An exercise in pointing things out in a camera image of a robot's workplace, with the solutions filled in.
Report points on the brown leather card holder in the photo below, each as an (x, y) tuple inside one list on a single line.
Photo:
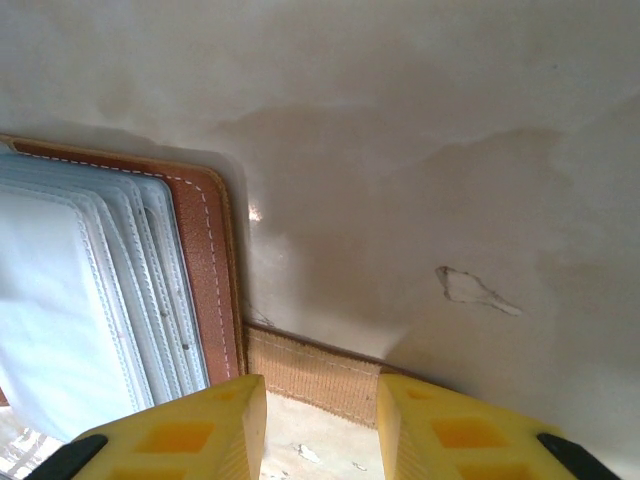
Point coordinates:
[(200, 250)]

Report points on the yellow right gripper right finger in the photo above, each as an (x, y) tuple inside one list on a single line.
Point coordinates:
[(450, 440)]

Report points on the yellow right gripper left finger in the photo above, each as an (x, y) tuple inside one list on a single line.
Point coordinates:
[(200, 435)]

